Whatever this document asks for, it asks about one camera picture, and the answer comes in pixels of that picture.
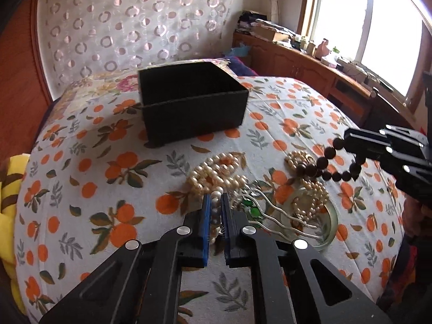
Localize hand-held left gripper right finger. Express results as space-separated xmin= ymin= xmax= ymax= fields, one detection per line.
xmin=221 ymin=192 xmax=394 ymax=324

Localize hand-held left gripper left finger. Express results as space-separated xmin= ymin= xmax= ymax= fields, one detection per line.
xmin=39 ymin=192 xmax=213 ymax=324

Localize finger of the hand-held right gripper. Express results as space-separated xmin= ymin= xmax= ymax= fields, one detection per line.
xmin=343 ymin=124 xmax=427 ymax=162
xmin=379 ymin=148 xmax=432 ymax=207

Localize dark wooden bead bracelet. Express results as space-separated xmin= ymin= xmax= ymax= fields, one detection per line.
xmin=295 ymin=138 xmax=367 ymax=183

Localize silver hair fork green gems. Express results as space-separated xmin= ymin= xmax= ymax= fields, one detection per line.
xmin=230 ymin=188 xmax=325 ymax=244

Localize cream pearl necklace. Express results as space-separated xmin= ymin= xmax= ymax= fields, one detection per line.
xmin=285 ymin=150 xmax=330 ymax=224
xmin=187 ymin=152 xmax=248 ymax=245

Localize pale jade bangle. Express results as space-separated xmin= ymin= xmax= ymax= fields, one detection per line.
xmin=269 ymin=191 xmax=339 ymax=252

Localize black square box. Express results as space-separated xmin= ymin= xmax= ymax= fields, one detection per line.
xmin=138 ymin=61 xmax=249 ymax=148

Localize orange fruit print bedsheet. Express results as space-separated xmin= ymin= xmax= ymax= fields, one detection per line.
xmin=15 ymin=74 xmax=410 ymax=324

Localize wooden sideboard cabinet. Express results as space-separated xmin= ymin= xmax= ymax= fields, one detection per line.
xmin=232 ymin=32 xmax=420 ymax=133

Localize pink figurine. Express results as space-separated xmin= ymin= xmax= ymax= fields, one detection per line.
xmin=315 ymin=38 xmax=332 ymax=58

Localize window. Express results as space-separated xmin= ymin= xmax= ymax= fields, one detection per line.
xmin=298 ymin=0 xmax=432 ymax=110

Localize cardboard box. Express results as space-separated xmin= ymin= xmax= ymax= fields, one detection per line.
xmin=253 ymin=25 xmax=291 ymax=42

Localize dark blue plush blanket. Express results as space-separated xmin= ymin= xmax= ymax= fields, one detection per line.
xmin=221 ymin=56 xmax=261 ymax=79

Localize blue cloth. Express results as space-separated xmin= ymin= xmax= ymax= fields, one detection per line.
xmin=225 ymin=42 xmax=251 ymax=59

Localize pile of clothes and papers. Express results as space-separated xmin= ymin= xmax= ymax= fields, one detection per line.
xmin=237 ymin=11 xmax=295 ymax=43

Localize floral quilt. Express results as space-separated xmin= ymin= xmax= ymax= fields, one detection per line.
xmin=50 ymin=57 xmax=238 ymax=117

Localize yellow striped plush toy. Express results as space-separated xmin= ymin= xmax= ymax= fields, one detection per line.
xmin=0 ymin=153 xmax=32 ymax=315

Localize sheer circle pattern curtain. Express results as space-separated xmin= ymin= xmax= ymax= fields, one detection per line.
xmin=35 ymin=0 xmax=236 ymax=99

